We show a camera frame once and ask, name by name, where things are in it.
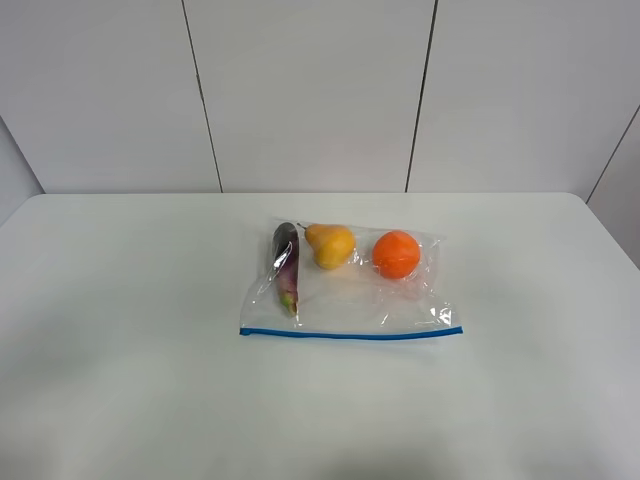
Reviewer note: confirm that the clear zip bag blue seal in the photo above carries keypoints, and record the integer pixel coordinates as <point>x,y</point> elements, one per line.
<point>352,302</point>

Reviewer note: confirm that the orange fruit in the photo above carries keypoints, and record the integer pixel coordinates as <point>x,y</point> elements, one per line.
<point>396,255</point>

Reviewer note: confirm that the yellow pear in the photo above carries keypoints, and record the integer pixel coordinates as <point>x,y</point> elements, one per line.
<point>332,245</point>

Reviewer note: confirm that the purple eggplant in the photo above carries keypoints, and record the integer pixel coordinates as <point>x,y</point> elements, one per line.
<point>285,250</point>

